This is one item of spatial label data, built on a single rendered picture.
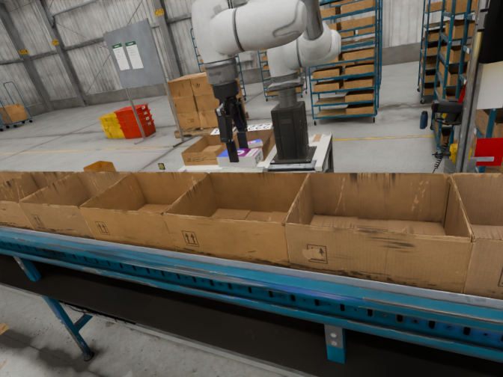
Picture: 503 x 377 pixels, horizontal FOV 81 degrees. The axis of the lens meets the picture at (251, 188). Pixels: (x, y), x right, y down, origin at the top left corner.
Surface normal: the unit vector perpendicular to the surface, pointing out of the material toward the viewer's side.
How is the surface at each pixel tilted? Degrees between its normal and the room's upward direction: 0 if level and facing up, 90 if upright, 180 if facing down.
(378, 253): 90
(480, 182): 90
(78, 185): 90
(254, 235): 90
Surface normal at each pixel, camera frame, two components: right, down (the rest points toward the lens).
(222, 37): -0.18, 0.59
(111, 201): 0.91, 0.02
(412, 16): -0.38, 0.46
